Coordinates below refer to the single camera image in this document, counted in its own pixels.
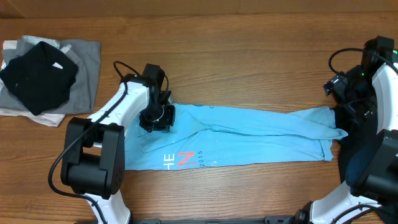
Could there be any light blue printed t-shirt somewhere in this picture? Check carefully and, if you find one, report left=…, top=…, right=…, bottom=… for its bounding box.
left=125, top=104, right=348, bottom=170

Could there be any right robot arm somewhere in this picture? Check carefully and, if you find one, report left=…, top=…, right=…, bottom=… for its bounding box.
left=264, top=36, right=397, bottom=224

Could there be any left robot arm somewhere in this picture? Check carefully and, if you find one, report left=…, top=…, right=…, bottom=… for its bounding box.
left=53, top=63, right=175, bottom=223

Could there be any black t-shirt under blue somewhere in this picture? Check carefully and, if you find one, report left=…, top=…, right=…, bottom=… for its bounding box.
left=332, top=63, right=398, bottom=224

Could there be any folded grey shirt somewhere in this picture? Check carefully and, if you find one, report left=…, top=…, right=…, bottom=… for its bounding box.
left=2, top=35, right=101, bottom=114

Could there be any folded white shirt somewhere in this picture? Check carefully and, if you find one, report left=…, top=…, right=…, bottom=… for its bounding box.
left=1, top=40, right=66, bottom=127

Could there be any folded black shirt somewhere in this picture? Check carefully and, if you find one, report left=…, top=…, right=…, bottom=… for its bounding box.
left=1, top=42, right=78, bottom=116

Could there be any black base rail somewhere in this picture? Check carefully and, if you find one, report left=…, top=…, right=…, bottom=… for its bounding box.
left=132, top=215, right=302, bottom=224

